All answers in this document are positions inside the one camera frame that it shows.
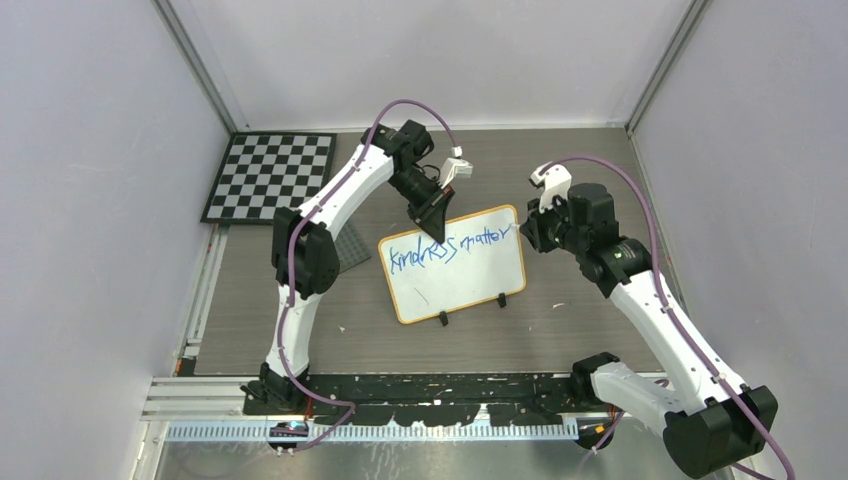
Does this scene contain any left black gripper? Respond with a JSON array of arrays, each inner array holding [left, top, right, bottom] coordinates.
[[389, 167, 456, 245]]

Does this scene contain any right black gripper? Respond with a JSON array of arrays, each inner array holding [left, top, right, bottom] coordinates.
[[522, 190, 587, 255]]

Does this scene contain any yellow framed whiteboard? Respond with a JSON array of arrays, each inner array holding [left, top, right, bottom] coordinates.
[[378, 204, 527, 324]]

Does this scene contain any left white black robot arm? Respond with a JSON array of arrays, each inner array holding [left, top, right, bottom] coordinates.
[[243, 120, 455, 414]]

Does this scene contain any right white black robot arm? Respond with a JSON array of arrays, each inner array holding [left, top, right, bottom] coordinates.
[[519, 183, 778, 479]]

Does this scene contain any grey studded baseplate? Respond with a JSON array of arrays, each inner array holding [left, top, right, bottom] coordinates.
[[335, 221, 372, 273]]

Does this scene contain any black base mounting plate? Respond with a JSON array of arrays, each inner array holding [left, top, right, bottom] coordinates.
[[242, 372, 637, 429]]

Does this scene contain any black white checkerboard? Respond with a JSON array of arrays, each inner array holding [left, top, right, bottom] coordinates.
[[201, 131, 336, 225]]

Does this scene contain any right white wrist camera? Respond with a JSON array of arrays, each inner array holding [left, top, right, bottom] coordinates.
[[529, 162, 573, 213]]

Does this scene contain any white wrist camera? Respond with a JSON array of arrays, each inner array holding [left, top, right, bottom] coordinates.
[[438, 146, 474, 188], [529, 162, 573, 213]]

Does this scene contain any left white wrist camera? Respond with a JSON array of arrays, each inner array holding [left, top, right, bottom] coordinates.
[[438, 146, 474, 188]]

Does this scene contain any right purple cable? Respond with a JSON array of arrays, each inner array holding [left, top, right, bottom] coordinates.
[[536, 154, 796, 480]]

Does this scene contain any aluminium frame rail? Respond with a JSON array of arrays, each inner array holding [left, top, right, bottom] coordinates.
[[142, 373, 619, 448]]

